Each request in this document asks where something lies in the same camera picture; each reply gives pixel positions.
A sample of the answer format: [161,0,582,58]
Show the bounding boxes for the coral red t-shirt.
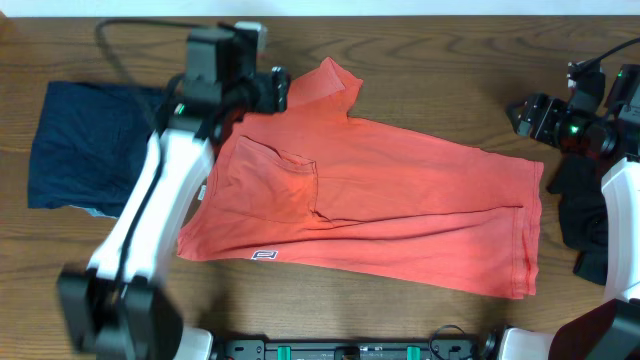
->
[177,59,544,299]

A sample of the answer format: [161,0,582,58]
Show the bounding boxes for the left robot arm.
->
[57,21,290,360]

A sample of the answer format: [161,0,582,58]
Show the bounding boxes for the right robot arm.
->
[486,58,639,359]

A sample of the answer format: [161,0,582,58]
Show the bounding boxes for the black garment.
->
[547,155,608,286]

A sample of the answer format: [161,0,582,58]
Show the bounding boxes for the folded navy blue garment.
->
[27,81,151,218]

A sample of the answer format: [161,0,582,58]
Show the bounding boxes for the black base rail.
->
[210,336,498,360]

